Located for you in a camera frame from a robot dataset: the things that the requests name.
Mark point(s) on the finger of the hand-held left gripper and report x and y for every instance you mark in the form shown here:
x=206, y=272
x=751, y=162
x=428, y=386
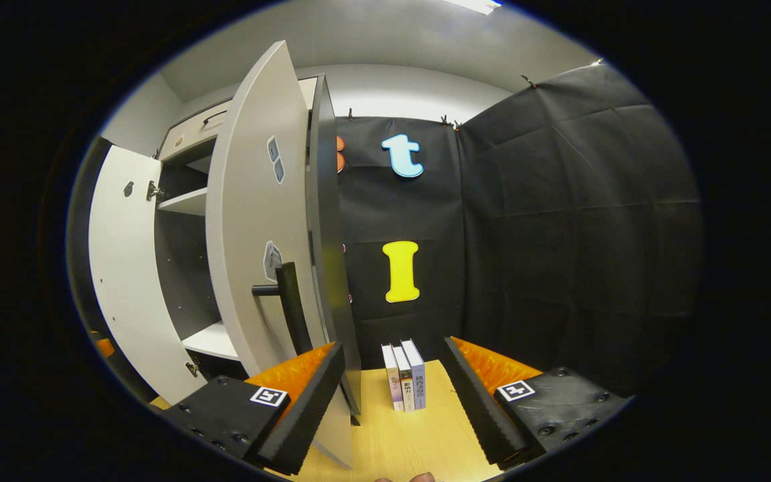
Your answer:
x=104, y=347

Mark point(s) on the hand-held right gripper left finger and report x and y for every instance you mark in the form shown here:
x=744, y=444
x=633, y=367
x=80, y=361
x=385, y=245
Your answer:
x=305, y=412

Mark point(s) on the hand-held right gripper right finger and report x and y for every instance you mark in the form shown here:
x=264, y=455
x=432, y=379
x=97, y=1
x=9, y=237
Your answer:
x=479, y=408

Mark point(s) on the grey cabinet door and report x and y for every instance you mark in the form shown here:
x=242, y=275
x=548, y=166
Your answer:
x=245, y=201
x=131, y=268

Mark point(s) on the grey cabinet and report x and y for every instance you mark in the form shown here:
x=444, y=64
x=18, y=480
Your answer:
x=325, y=234

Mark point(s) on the blue spine book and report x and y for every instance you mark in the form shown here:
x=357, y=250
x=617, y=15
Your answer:
x=417, y=381

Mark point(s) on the grey spine book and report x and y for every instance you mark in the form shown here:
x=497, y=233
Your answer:
x=407, y=388

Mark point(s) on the white spine book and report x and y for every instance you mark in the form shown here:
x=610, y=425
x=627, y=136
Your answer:
x=392, y=381

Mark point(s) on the black backdrop cloth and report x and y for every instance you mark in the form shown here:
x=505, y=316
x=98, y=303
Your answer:
x=559, y=234

